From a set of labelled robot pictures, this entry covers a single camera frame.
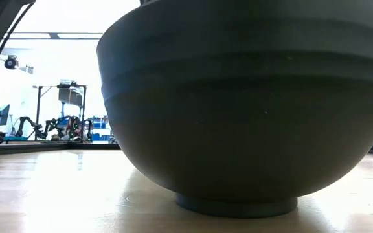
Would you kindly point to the black bowl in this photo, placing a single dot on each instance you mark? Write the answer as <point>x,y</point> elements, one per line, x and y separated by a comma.
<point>238,29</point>
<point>238,69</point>
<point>244,145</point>

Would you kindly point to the background black robot arm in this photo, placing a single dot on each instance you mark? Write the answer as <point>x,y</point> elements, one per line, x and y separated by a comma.
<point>28,120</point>
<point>73,127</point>

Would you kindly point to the blue storage bins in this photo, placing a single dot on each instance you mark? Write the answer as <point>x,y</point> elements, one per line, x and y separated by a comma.
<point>100,124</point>

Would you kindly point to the dark hanging panel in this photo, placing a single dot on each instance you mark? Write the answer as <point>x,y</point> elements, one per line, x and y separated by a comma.
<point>70,97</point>

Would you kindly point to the round black fixture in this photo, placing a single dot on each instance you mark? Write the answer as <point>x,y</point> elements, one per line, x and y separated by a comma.
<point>10,62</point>

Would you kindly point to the background monitor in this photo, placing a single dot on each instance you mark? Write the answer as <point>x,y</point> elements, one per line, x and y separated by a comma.
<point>2,116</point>

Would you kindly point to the background black rig frame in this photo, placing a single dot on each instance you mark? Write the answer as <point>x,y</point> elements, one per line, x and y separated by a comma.
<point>38,113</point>

